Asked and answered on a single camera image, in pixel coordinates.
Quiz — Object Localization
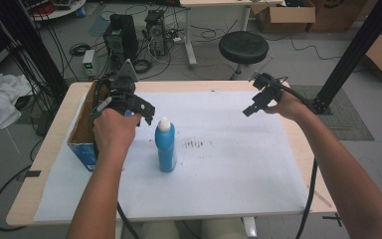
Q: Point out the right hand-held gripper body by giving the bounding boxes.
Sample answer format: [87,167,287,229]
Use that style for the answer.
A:
[251,72,284,111]

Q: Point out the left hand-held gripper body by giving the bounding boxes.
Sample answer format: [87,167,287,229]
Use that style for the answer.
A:
[90,59,156,121]

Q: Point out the blue bottle with white cap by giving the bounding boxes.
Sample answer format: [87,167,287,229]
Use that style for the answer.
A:
[154,117,177,174]

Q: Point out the person's left hand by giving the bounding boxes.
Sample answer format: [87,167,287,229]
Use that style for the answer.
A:
[92,108,142,157]

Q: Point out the person's right hand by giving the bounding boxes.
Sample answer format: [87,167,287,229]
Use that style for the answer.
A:
[264,89,310,121]

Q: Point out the black round stool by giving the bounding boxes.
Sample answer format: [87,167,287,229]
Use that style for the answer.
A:
[218,30,271,81]

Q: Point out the white power supply unit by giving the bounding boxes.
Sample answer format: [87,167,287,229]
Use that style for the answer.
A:
[82,49,96,80]

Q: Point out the cardboard box with blue side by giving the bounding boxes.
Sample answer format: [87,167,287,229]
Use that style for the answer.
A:
[66,80,114,172]

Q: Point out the light wooden table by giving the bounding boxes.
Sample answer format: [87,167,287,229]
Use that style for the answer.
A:
[5,80,338,227]

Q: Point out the white paper sheet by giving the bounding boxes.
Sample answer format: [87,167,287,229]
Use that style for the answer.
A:
[33,91,310,223]

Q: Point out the black computer tower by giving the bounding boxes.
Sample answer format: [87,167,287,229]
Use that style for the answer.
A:
[102,13,139,65]
[143,9,169,58]

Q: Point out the grey floor mat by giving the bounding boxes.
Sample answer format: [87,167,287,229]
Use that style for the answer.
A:
[288,85,375,141]

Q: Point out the black metal stand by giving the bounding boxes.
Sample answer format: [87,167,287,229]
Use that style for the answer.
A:
[12,0,70,101]

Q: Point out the white desk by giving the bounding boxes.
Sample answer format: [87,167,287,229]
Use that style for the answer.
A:
[178,0,285,69]

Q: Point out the round white table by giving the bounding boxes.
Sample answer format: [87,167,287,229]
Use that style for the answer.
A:
[29,0,88,22]

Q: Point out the black metal post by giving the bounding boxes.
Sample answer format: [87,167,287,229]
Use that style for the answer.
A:
[312,0,382,116]

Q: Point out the left hand-held gripper cable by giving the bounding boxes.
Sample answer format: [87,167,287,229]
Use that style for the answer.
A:
[115,201,141,239]

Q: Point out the hand-held gripper cable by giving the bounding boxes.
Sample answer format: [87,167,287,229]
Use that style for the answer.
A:
[279,82,319,239]
[115,201,141,239]

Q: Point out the right hand-held gripper cable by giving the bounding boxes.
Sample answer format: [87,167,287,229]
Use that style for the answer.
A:
[279,82,319,239]

